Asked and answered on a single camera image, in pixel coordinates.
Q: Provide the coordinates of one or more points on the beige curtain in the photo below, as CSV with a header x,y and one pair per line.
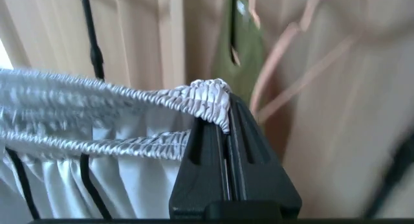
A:
x,y
339,120

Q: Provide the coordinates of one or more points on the pale grey shorts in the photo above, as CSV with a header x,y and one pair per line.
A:
x,y
136,182

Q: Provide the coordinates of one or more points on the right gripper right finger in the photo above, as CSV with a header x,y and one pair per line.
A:
x,y
258,172

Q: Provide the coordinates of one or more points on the green long-sleeved shirt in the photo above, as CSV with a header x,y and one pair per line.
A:
x,y
250,52

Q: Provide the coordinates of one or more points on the black clothes rack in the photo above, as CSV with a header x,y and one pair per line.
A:
x,y
93,52

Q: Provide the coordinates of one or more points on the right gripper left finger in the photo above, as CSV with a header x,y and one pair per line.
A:
x,y
200,178

